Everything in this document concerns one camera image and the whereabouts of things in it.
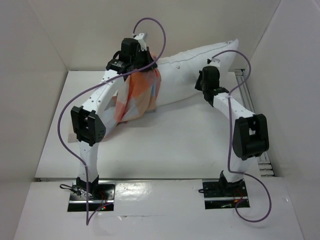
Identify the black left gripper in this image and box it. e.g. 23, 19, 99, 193
131, 47, 157, 72

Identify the white pillow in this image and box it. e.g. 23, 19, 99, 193
155, 39, 239, 108

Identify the orange grey checked pillowcase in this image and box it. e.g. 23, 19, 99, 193
70, 68, 161, 146

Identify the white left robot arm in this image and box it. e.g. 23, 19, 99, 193
70, 33, 161, 200

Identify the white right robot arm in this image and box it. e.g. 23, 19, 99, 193
195, 66, 269, 198

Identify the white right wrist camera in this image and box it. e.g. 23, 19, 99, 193
207, 57, 221, 68

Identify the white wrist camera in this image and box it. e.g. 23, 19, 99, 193
207, 57, 221, 68
132, 32, 148, 52

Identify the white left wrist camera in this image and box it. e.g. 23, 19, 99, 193
132, 32, 148, 52

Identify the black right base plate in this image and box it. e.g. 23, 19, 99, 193
198, 180, 250, 210

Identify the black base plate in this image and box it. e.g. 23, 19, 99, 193
65, 181, 116, 212
198, 180, 250, 210

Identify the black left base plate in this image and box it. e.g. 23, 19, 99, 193
65, 181, 116, 212

